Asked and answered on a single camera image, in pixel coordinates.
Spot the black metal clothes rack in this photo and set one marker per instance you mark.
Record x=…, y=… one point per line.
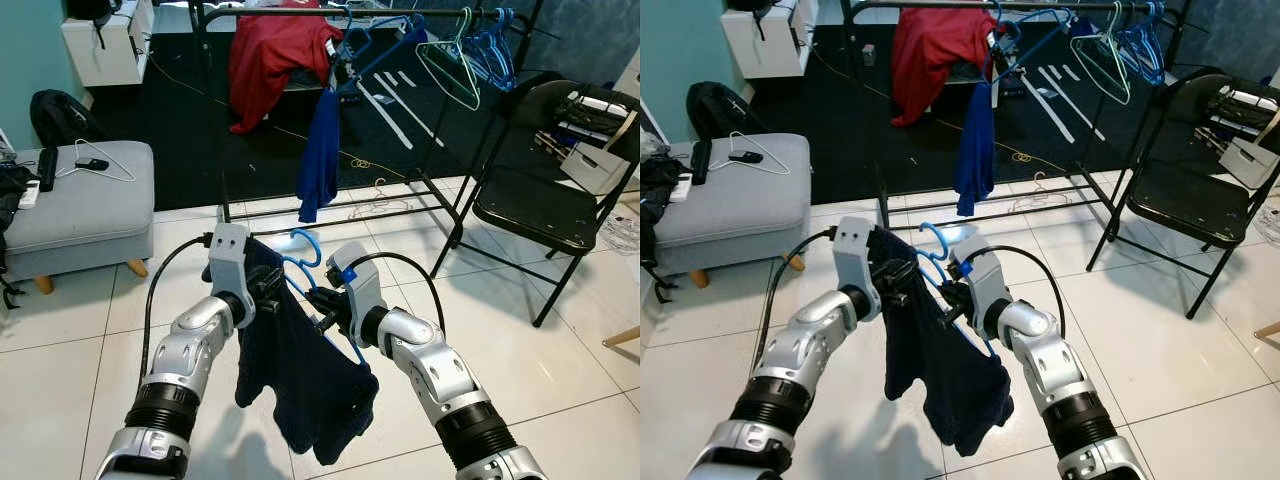
x=300, y=12
x=960, y=6

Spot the black clothes pile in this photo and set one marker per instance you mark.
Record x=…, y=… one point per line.
x=660, y=205
x=12, y=210

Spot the black remote control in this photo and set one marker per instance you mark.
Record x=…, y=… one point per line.
x=47, y=168
x=701, y=162

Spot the small grey box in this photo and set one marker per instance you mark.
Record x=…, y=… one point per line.
x=868, y=55

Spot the navy polo shirt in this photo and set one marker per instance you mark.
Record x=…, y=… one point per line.
x=945, y=385
x=300, y=390

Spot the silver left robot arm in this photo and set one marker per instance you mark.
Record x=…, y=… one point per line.
x=810, y=350
x=185, y=360

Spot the black floor carpet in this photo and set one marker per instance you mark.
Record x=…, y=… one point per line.
x=860, y=130
x=200, y=140

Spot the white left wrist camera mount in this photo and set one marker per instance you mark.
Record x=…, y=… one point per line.
x=228, y=255
x=855, y=250

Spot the black shoulder bag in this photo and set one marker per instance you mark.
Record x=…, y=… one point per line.
x=95, y=8

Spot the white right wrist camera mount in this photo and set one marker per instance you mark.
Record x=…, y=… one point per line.
x=985, y=280
x=355, y=285

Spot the black white striped bundle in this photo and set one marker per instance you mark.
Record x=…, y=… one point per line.
x=1250, y=110
x=600, y=115

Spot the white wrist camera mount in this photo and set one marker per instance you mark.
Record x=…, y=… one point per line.
x=855, y=250
x=985, y=280
x=228, y=255
x=355, y=285

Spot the black folding chair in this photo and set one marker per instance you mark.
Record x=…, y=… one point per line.
x=1195, y=200
x=540, y=210

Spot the white paper sheet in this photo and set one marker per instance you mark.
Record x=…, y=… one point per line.
x=620, y=230
x=1268, y=222

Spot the red cloth cover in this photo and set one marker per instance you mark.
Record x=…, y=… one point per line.
x=275, y=65
x=935, y=60

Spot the grey upholstered ottoman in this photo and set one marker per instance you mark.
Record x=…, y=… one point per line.
x=80, y=210
x=740, y=200

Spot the light wooden leg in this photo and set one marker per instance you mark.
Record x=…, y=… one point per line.
x=622, y=337
x=1268, y=329

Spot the white shelf unit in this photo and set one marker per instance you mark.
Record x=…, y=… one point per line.
x=765, y=45
x=100, y=50

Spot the royal blue garment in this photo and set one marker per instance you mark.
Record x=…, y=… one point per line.
x=320, y=160
x=975, y=150

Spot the black backpack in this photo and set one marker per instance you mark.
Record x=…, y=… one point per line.
x=60, y=115
x=715, y=108

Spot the white remote control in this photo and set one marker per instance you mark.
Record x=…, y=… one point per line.
x=28, y=193
x=682, y=187

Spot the white flat slat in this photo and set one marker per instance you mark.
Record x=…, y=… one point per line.
x=1045, y=108
x=410, y=105
x=1075, y=98
x=385, y=115

